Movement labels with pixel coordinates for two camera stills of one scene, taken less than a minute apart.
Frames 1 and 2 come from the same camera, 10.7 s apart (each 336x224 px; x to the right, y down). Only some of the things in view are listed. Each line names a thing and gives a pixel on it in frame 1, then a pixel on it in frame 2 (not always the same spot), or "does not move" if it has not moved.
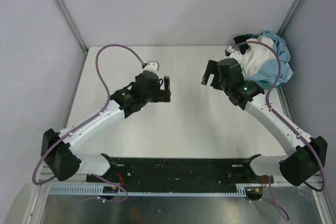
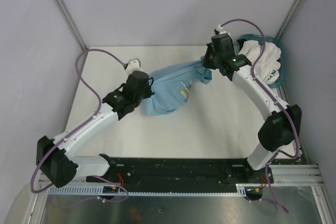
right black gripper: (212, 68) → (206, 62)
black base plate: (138, 173) does not move
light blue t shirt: (267, 72) → (171, 87)
